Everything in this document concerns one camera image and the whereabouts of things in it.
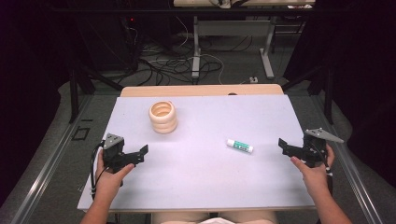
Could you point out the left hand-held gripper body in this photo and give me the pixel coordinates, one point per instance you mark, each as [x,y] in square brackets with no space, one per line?
[113,152]

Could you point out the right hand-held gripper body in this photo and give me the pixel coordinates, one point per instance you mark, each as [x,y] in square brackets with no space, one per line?
[316,146]

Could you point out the person's right hand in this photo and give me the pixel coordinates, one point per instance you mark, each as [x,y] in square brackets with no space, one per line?
[313,177]

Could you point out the person's left hand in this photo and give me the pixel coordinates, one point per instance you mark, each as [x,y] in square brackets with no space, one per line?
[109,183]

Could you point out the white green glue stick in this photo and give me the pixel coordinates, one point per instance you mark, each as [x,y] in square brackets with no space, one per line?
[239,146]

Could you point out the black metal stand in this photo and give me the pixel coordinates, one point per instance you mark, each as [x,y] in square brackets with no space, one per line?
[327,90]
[74,93]

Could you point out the white power strip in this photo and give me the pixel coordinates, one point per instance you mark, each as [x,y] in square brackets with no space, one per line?
[253,80]

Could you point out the black computer tower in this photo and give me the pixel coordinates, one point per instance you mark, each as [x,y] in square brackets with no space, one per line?
[109,43]

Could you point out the aluminium floor rail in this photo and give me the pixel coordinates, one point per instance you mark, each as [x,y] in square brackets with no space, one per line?
[46,174]
[348,168]

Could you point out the grey metal desk frame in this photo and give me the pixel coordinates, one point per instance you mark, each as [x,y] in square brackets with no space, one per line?
[232,28]

